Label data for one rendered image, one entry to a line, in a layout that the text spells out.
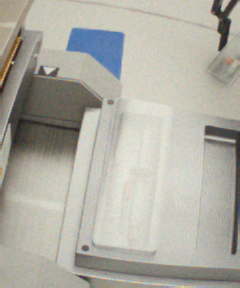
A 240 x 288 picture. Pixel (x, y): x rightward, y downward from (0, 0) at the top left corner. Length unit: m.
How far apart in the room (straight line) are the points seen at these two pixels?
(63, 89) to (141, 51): 0.47
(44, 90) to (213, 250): 0.26
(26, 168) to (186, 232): 0.20
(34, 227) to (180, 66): 0.57
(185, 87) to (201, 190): 0.48
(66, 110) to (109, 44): 0.45
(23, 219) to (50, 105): 0.14
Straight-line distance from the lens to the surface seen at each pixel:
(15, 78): 0.58
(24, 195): 0.64
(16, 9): 0.58
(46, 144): 0.69
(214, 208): 0.59
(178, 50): 1.15
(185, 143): 0.62
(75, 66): 0.68
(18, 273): 0.50
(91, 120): 0.66
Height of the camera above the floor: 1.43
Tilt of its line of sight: 44 degrees down
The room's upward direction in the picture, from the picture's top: 9 degrees clockwise
